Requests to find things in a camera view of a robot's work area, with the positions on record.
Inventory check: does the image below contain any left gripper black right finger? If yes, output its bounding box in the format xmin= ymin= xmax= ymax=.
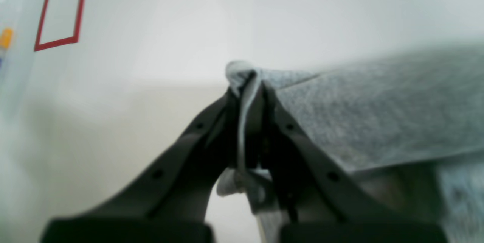
xmin=248 ymin=84 xmax=447 ymax=243

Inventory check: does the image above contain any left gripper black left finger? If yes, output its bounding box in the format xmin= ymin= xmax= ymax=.
xmin=41 ymin=89 xmax=239 ymax=243

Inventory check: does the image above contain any grey t-shirt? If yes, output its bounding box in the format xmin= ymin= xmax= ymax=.
xmin=225 ymin=42 xmax=484 ymax=243

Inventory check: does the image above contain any red outlined sticker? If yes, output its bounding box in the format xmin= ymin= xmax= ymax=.
xmin=34 ymin=0 xmax=85 ymax=52

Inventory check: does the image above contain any orange and blue sticker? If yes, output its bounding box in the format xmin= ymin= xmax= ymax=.
xmin=0 ymin=28 xmax=14 ymax=66

